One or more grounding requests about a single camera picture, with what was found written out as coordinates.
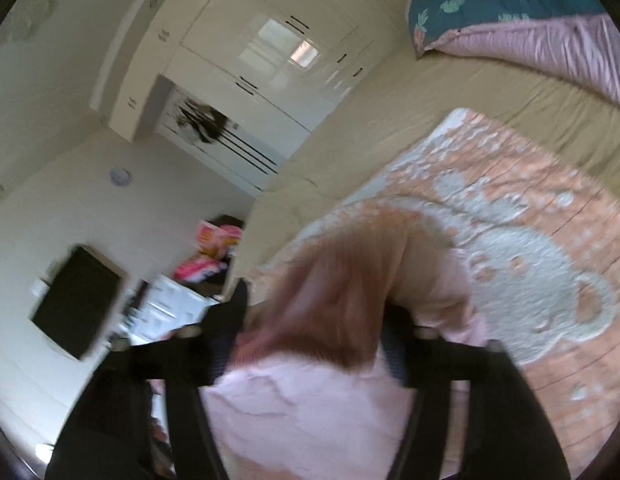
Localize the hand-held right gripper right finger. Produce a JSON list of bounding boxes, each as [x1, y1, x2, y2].
[[380, 305, 573, 480]]

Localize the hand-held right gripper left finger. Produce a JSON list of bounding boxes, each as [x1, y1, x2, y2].
[[44, 277, 251, 480]]

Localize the pink padded jacket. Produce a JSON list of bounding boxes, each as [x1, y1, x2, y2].
[[200, 212, 491, 480]]

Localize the white drawer cabinet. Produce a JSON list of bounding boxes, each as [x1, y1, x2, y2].
[[120, 272, 221, 346]]

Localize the pink plastic bag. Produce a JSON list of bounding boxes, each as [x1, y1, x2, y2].
[[172, 255, 227, 283]]

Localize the pink and yellow bag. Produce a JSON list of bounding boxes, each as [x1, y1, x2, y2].
[[197, 220, 243, 259]]

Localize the orange printed blanket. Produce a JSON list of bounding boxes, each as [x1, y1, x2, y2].
[[250, 107, 620, 466]]

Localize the white door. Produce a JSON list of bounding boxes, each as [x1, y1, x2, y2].
[[154, 75, 291, 193]]

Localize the hanging dark bags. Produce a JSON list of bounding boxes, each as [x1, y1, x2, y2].
[[177, 100, 238, 143]]

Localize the white glossy wardrobe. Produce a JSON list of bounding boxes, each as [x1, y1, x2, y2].
[[90, 0, 421, 171]]

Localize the teal and pink duvet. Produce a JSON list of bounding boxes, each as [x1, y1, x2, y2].
[[402, 0, 620, 111]]

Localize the black wall television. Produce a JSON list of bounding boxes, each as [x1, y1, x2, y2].
[[30, 245, 128, 361]]

